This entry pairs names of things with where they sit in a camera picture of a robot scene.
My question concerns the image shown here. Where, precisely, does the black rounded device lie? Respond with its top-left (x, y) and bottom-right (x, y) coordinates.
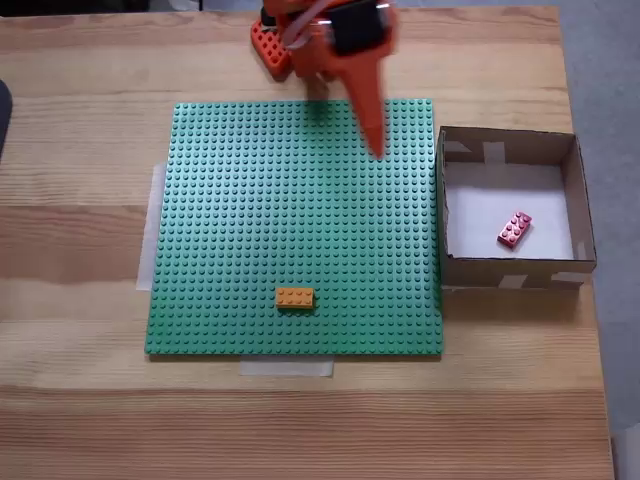
top-left (0, 78), bottom-right (14, 164)

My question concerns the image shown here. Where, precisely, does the white paper box lining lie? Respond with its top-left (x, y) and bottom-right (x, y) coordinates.
top-left (443, 163), bottom-right (575, 261)

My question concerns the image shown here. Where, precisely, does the translucent masking tape strip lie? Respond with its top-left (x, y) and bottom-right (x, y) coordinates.
top-left (239, 358), bottom-right (335, 378)
top-left (137, 162), bottom-right (167, 292)

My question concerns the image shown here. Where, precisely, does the yellow lego block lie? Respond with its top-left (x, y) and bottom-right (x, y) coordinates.
top-left (275, 287), bottom-right (316, 312)

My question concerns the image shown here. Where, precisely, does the red lego block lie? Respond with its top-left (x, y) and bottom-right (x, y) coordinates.
top-left (496, 210), bottom-right (535, 251)

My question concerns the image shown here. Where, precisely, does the green lego baseplate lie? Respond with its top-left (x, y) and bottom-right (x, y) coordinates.
top-left (144, 98), bottom-right (445, 360)

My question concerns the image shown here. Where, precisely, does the brown cardboard box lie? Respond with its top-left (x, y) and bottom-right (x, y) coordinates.
top-left (436, 125), bottom-right (599, 291)

